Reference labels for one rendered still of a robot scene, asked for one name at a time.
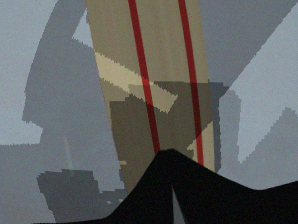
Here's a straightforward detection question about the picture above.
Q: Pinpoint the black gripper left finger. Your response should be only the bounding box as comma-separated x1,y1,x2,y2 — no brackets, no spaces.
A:
61,149,174,224

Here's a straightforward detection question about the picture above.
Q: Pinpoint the tan strip with red lines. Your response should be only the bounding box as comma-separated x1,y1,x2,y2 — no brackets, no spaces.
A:
85,0,216,194

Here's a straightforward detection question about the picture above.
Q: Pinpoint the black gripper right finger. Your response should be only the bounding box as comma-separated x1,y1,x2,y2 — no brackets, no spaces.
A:
166,148,298,224

